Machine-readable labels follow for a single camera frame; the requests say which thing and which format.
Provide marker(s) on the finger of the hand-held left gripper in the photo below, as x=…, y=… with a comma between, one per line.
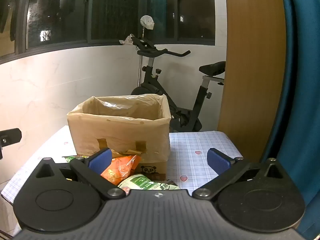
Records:
x=11, y=136

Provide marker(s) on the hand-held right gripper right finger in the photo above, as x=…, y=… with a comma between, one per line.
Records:
x=217, y=162

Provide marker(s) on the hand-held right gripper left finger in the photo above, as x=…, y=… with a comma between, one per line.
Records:
x=101, y=158

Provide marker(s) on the orange snack packet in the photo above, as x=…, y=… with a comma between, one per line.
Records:
x=120, y=170

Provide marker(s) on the brown cardboard box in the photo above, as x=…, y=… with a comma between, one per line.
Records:
x=152, y=170

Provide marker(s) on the small green snack packet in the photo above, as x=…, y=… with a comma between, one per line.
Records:
x=71, y=158

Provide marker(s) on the checked tablecloth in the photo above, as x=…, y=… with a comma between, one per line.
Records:
x=195, y=140

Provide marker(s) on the green white snack packet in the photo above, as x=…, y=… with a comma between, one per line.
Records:
x=142, y=182

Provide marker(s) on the black exercise bike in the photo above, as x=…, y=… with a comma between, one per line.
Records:
x=152, y=80

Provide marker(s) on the wooden panel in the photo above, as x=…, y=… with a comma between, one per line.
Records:
x=252, y=67

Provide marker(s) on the metal pole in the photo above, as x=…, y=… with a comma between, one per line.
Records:
x=140, y=62

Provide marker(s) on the blue curtain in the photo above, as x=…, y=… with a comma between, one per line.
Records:
x=300, y=92

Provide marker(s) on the crumpled white tissue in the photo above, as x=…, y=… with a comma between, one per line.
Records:
x=127, y=40

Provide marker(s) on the white plastic bag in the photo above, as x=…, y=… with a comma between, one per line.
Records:
x=147, y=22

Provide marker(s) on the dark framed window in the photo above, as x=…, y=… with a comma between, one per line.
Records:
x=112, y=10

